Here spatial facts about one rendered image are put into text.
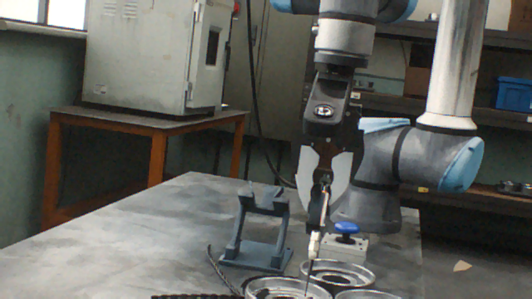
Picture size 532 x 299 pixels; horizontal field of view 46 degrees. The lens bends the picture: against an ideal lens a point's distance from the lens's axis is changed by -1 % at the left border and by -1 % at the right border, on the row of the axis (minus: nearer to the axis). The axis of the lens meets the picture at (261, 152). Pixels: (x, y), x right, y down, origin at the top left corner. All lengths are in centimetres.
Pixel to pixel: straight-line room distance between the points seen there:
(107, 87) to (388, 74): 234
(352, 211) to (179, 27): 190
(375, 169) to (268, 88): 340
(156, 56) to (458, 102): 204
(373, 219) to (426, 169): 15
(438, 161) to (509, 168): 364
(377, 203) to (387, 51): 354
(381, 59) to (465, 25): 356
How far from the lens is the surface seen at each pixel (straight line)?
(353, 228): 100
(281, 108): 462
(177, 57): 302
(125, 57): 312
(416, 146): 124
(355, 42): 81
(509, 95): 432
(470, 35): 124
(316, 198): 82
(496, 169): 485
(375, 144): 127
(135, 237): 106
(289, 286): 82
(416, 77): 423
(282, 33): 463
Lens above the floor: 111
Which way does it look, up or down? 8 degrees down
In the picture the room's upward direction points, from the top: 7 degrees clockwise
